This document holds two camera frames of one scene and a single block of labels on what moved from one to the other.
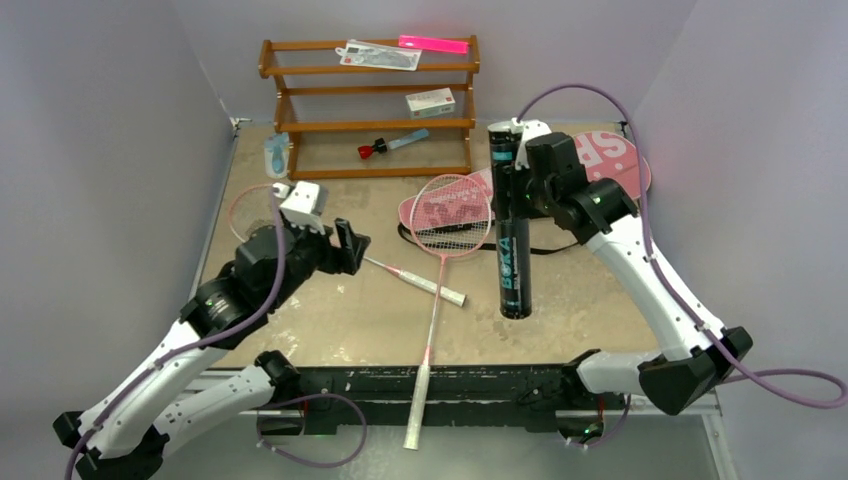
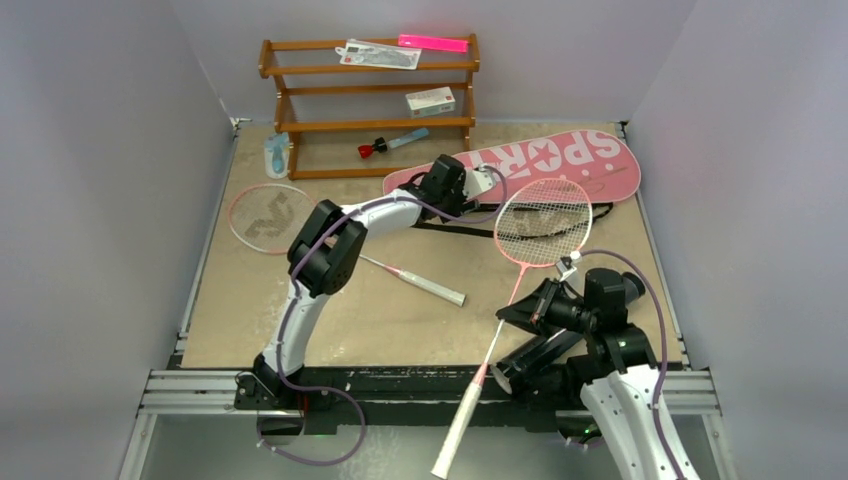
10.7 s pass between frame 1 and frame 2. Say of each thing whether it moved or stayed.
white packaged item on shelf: stayed
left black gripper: moved
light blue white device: stayed
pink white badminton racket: moved
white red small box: stayed
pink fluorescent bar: stayed
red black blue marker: stayed
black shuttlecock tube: moved
